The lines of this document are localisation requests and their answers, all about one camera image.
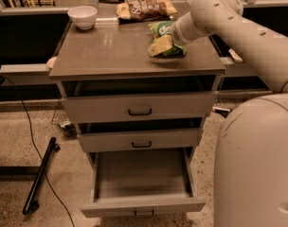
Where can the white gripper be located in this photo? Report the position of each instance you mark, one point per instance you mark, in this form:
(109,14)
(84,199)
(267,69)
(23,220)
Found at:
(177,35)

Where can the green rice chip bag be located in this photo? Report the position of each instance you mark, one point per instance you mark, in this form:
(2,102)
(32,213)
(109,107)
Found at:
(158,29)

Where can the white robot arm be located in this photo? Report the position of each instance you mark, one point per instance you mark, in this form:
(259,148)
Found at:
(251,157)

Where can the brown chip bag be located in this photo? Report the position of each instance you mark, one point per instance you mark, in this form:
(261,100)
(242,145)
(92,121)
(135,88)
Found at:
(145,10)

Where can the grey top drawer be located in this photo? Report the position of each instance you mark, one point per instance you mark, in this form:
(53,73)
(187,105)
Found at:
(118,100)

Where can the grey drawer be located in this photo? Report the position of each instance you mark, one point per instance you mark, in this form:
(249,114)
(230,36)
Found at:
(118,100)
(142,183)
(143,134)

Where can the grey drawer cabinet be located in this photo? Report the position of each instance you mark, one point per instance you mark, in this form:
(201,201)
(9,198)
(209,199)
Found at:
(119,50)

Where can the grey middle drawer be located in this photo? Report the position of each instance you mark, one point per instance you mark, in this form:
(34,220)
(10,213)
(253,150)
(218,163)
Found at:
(143,134)

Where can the grey bottom drawer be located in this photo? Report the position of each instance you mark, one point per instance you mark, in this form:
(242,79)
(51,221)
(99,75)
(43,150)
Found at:
(142,183)

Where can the white takeout container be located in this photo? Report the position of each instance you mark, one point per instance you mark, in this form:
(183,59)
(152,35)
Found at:
(236,58)

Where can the white bowl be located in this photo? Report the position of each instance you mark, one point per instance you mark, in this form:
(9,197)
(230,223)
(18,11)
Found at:
(83,17)

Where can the black handled tool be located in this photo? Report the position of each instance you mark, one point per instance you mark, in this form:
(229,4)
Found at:
(220,109)

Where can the wire mesh basket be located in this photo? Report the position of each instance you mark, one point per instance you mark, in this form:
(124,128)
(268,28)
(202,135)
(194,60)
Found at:
(61,121)

